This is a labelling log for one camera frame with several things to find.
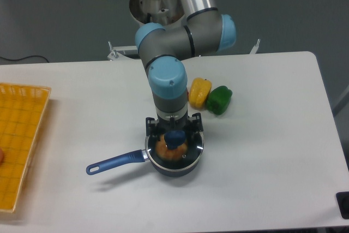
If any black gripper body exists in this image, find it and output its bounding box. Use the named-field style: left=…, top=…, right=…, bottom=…
left=154, top=117, right=192, bottom=138

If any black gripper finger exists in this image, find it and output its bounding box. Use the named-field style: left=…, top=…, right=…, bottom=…
left=188, top=112, right=204, bottom=139
left=146, top=117, right=160, bottom=138

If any glass pot lid blue knob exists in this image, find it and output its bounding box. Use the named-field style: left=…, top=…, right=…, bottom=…
left=144, top=130, right=205, bottom=170

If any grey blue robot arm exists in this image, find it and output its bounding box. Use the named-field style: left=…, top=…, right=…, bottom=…
left=135, top=0, right=236, bottom=134

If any glazed toy donut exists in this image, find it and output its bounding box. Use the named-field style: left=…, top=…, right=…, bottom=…
left=155, top=134, right=188, bottom=162

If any green toy bell pepper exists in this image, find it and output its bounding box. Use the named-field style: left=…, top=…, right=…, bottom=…
left=206, top=86, right=233, bottom=115

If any yellow toy bell pepper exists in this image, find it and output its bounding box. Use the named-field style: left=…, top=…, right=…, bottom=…
left=189, top=77, right=212, bottom=109

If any yellow plastic basket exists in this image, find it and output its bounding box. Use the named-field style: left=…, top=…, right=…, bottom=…
left=1, top=82, right=51, bottom=213

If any black object table corner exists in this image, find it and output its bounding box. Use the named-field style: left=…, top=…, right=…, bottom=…
left=336, top=192, right=349, bottom=219

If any dark pot blue handle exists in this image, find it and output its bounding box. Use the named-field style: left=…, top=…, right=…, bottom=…
left=86, top=132, right=204, bottom=177

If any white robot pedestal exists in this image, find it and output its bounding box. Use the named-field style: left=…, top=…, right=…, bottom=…
left=106, top=0, right=261, bottom=61

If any black floor cable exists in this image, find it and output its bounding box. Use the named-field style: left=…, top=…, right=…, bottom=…
left=0, top=55, right=50, bottom=63

